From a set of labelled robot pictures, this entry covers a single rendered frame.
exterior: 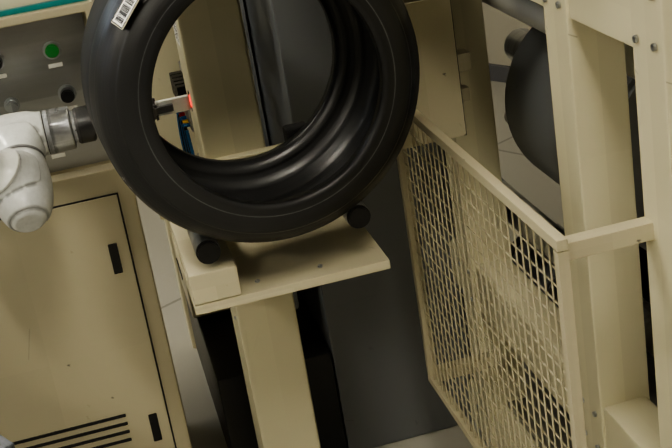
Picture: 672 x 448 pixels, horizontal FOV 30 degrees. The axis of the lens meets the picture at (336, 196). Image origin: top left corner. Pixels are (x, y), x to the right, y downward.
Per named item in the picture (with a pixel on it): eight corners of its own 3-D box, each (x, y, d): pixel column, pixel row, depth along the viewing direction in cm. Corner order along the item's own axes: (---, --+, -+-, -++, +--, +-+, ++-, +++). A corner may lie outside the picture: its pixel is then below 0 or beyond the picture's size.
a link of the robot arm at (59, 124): (40, 105, 256) (69, 99, 257) (51, 147, 259) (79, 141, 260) (41, 116, 247) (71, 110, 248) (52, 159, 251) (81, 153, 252)
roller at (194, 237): (188, 177, 254) (199, 195, 256) (169, 188, 254) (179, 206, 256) (213, 236, 222) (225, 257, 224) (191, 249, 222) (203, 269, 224)
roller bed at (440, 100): (374, 125, 276) (354, -8, 266) (437, 110, 279) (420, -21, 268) (399, 150, 258) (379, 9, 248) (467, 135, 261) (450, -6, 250)
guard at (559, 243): (428, 380, 289) (386, 92, 264) (435, 378, 289) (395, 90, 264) (593, 627, 206) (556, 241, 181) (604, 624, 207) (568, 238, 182)
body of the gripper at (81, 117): (71, 114, 249) (117, 104, 250) (69, 103, 257) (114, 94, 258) (79, 149, 252) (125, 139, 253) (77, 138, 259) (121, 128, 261)
